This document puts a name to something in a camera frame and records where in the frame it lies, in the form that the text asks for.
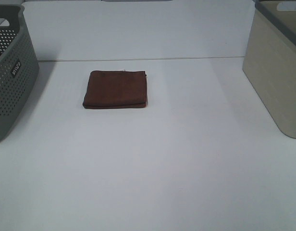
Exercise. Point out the brown towel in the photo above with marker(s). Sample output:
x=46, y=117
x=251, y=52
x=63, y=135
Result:
x=116, y=89

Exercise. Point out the beige plastic storage bin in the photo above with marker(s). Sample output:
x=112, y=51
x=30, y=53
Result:
x=270, y=60

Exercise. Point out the grey perforated plastic basket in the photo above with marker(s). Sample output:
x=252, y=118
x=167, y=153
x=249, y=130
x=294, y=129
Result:
x=18, y=66

